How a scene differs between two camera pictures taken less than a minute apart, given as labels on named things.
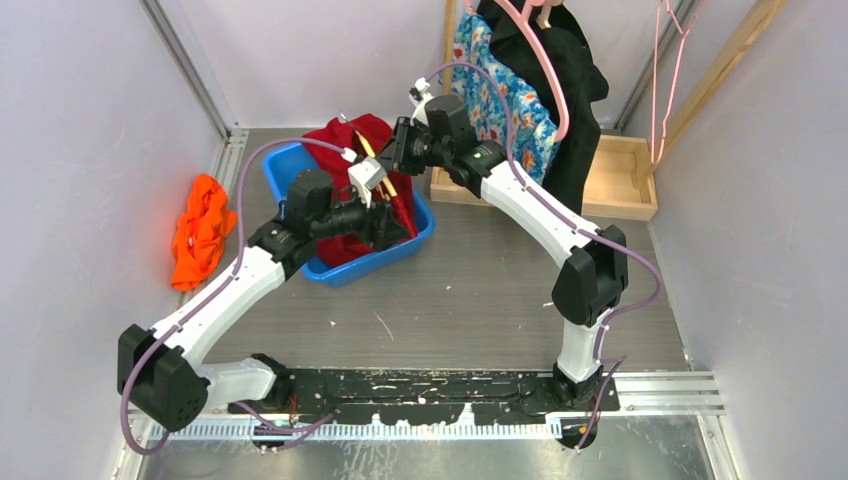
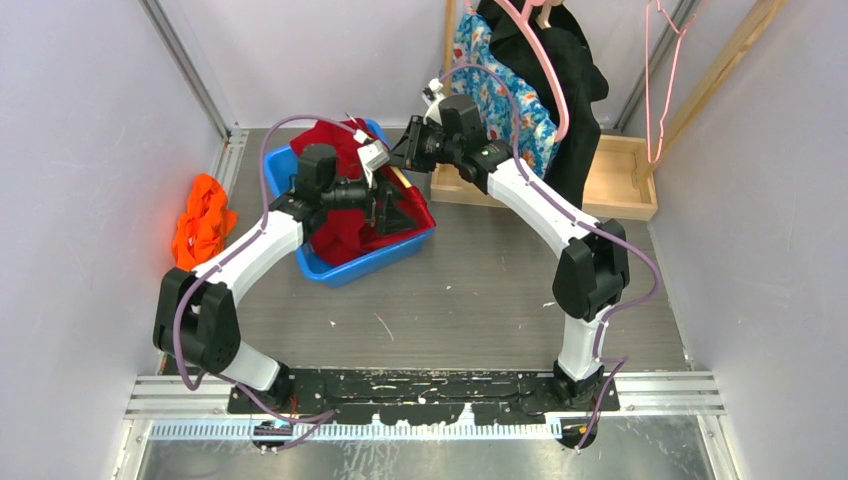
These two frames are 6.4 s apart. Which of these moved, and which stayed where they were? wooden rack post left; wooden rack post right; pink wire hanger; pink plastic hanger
Moved: pink wire hanger
Stayed: wooden rack post right; pink plastic hanger; wooden rack post left
